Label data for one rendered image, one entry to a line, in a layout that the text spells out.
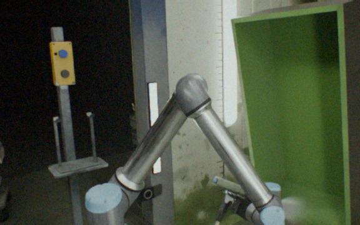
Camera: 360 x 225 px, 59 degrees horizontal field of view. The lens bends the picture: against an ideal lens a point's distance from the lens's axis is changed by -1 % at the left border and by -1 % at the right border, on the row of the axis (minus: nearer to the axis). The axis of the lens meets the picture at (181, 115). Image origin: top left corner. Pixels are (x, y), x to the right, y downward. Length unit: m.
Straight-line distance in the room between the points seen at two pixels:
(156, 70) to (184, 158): 0.69
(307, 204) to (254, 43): 0.98
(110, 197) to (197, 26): 1.43
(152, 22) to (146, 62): 0.25
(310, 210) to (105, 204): 1.19
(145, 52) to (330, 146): 1.29
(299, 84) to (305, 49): 0.22
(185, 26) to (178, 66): 0.28
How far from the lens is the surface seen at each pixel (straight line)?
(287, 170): 2.42
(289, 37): 2.06
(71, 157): 2.24
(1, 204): 3.42
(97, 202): 1.36
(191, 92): 1.18
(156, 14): 2.18
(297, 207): 2.01
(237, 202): 1.63
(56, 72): 2.08
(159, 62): 2.17
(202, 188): 2.58
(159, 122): 1.37
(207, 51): 2.40
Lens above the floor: 1.47
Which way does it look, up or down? 11 degrees down
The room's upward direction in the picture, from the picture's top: 2 degrees counter-clockwise
